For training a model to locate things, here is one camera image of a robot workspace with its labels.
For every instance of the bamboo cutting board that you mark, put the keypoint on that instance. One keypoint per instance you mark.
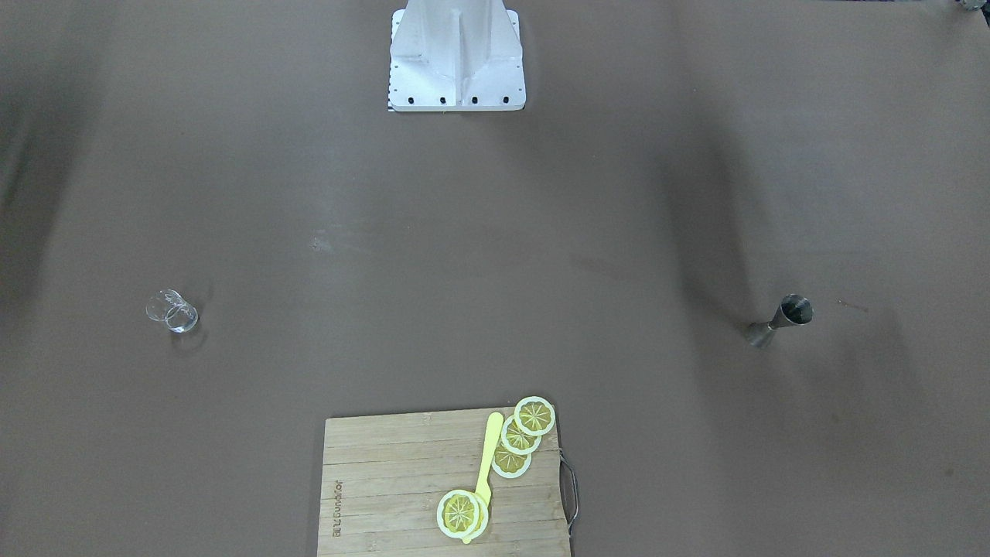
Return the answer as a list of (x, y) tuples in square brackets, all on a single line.
[(383, 477)]

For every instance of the middle lemon slice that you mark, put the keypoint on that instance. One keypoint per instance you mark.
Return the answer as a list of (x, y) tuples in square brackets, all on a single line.
[(516, 441)]

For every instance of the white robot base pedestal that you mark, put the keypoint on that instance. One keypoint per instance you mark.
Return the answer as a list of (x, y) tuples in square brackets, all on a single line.
[(456, 56)]

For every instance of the clear glass measuring cup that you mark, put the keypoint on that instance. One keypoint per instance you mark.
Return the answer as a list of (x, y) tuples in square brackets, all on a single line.
[(171, 309)]

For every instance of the lemon slice on knife handle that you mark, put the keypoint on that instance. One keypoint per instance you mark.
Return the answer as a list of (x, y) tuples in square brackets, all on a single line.
[(462, 515)]

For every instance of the lemon slice nearest knife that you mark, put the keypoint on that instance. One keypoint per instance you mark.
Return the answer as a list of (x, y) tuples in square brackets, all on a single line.
[(510, 465)]

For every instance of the lemon slice at board corner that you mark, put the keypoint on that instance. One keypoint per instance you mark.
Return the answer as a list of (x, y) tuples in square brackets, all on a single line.
[(534, 415)]

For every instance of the steel double jigger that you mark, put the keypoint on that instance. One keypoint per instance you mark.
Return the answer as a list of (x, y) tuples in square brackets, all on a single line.
[(793, 310)]

